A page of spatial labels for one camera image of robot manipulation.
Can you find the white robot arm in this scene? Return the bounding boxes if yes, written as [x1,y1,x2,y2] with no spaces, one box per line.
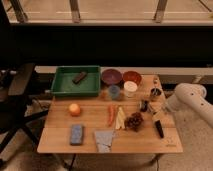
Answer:
[148,83,213,129]

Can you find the red bowl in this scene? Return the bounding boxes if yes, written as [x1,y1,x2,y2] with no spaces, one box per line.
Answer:
[123,71,142,85]

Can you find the purple bowl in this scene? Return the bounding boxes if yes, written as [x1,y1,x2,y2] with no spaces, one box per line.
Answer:
[101,69,122,85]

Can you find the wooden folding table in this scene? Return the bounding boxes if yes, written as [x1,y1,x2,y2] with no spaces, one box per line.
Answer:
[37,75,183,153]

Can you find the metal cup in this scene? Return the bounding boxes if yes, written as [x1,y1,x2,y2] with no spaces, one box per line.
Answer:
[150,88,162,101]

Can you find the brown grape bunch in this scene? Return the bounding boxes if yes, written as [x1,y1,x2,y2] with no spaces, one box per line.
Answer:
[124,112,143,132]

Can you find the white cup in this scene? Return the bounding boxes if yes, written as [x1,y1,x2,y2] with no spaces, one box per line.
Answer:
[124,81,138,98]

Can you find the small bottle on table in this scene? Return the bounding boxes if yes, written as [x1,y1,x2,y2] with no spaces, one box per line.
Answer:
[153,78,158,85]

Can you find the blue cup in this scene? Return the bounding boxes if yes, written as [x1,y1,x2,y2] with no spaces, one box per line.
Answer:
[108,85,120,100]

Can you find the orange carrot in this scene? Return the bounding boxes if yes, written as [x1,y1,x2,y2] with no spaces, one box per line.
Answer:
[108,105,115,126]

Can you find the grey folded cloth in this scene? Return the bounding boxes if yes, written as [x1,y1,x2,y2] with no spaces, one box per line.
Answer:
[94,130,114,153]

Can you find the black block in tray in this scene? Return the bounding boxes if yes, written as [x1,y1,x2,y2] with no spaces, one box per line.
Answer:
[72,72,87,84]

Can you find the orange apple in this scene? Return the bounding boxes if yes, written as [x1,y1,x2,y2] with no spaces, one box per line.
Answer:
[69,103,81,116]

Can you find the blue sponge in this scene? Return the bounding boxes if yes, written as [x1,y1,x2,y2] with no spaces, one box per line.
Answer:
[70,124,84,145]

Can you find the green plastic tray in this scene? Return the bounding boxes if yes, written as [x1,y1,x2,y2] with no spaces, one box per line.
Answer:
[51,65,101,97]

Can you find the black office chair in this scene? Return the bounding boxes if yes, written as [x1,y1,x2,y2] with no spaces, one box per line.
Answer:
[0,63,48,154]

